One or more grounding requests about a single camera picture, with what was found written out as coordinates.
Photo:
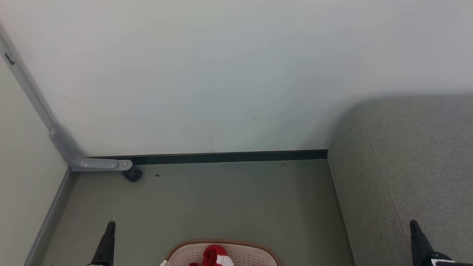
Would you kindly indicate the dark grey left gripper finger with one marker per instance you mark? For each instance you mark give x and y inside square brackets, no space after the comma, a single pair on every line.
[106,247]

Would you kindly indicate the red and white garment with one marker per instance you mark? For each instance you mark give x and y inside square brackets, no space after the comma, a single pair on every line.
[213,255]

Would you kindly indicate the black caster wheel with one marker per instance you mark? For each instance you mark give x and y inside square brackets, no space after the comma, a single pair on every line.
[132,174]

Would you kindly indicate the grey metal stand leg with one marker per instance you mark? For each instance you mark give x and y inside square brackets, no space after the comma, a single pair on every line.
[64,146]

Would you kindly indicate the black skirting strip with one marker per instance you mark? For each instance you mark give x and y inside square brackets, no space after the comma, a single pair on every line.
[221,157]

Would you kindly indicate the grey fabric sofa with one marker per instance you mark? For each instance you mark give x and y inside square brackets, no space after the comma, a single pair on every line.
[402,166]

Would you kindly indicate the beige perforated laundry basket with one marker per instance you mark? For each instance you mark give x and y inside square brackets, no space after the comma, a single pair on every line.
[247,255]

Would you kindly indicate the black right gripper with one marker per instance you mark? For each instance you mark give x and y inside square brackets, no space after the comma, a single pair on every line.
[441,260]

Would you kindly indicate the grey skirting strip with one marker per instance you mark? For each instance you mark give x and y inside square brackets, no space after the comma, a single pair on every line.
[48,221]

